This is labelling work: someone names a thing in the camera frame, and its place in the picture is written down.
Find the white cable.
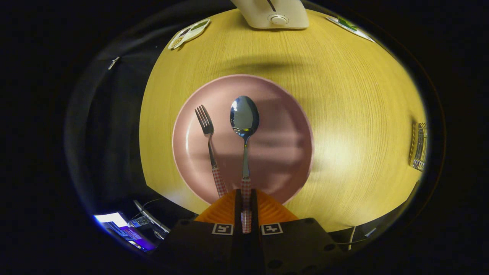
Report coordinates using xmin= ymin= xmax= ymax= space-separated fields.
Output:
xmin=346 ymin=226 xmax=358 ymax=251

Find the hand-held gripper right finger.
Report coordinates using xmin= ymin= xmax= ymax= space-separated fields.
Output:
xmin=246 ymin=189 xmax=344 ymax=275

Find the white toaster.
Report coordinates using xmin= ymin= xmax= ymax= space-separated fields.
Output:
xmin=231 ymin=0 xmax=309 ymax=29

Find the lit laptop screen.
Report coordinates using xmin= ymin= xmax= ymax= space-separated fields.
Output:
xmin=94 ymin=212 xmax=158 ymax=252

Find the spoon with checked handle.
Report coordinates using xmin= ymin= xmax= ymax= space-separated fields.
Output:
xmin=230 ymin=95 xmax=260 ymax=234

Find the white divided snack dish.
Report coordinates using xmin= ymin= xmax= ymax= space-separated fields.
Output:
xmin=168 ymin=18 xmax=211 ymax=50

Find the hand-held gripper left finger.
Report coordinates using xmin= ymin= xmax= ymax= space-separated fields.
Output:
xmin=151 ymin=189 xmax=247 ymax=275

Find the pink round plate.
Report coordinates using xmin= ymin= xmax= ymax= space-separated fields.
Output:
xmin=172 ymin=74 xmax=314 ymax=206

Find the white square coaster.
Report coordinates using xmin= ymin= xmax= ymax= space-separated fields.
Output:
xmin=326 ymin=16 xmax=376 ymax=42

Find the fork with checked handle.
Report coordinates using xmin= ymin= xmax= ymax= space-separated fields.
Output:
xmin=194 ymin=105 xmax=228 ymax=198

